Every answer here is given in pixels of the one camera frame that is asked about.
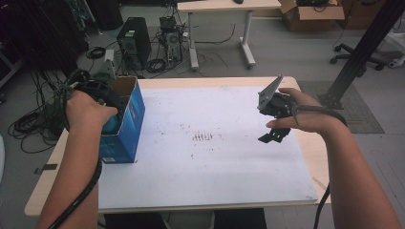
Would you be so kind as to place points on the person's leg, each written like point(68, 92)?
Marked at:
point(133, 221)
point(240, 219)

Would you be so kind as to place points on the black office chair base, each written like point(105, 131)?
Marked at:
point(356, 57)

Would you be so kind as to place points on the person's right hand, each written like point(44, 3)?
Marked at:
point(305, 117)

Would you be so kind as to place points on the black computer tower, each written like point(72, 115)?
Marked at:
point(135, 38)

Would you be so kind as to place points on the person's left leg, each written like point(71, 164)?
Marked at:
point(133, 221)

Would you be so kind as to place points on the black curtain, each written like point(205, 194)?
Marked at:
point(38, 38)

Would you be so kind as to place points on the open-sided computer case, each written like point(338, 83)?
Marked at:
point(172, 41)

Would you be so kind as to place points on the black metal stand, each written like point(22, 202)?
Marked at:
point(366, 47)

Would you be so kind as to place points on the white-legged desk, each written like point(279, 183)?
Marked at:
point(223, 5)

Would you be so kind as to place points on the black tape strip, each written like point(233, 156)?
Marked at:
point(47, 168)

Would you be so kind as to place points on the grey floor mat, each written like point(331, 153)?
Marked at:
point(363, 117)

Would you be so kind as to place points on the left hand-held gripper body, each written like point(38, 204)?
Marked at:
point(102, 90)

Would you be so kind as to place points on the small white device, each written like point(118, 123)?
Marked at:
point(110, 54)

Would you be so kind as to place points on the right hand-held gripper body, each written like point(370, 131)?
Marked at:
point(273, 101)

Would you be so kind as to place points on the open brown cardboard box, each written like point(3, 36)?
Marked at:
point(313, 16)

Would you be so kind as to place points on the person's left hand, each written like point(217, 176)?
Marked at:
point(86, 109)

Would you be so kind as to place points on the blue cardboard box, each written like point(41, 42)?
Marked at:
point(127, 140)

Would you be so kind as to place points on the white table mat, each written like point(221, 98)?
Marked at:
point(207, 171)

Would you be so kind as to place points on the person's right leg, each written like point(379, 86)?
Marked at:
point(240, 219)

